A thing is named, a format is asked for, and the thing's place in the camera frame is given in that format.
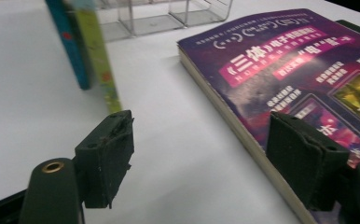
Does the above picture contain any dark blue picture book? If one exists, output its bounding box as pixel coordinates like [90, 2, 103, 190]
[44, 0, 92, 91]

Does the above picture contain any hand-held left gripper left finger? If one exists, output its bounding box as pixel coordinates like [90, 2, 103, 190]
[74, 109, 135, 209]

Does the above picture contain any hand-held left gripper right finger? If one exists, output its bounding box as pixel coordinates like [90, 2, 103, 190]
[265, 111, 351, 212]

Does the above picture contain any clear acrylic book rack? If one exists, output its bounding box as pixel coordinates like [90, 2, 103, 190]
[95, 0, 234, 44]

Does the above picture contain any purple paperback book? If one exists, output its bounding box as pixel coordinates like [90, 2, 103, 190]
[177, 8, 360, 224]

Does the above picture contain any white table mat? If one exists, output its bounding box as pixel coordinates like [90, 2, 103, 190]
[0, 0, 360, 224]

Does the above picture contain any light blue green picture book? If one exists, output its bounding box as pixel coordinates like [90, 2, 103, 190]
[64, 0, 123, 115]

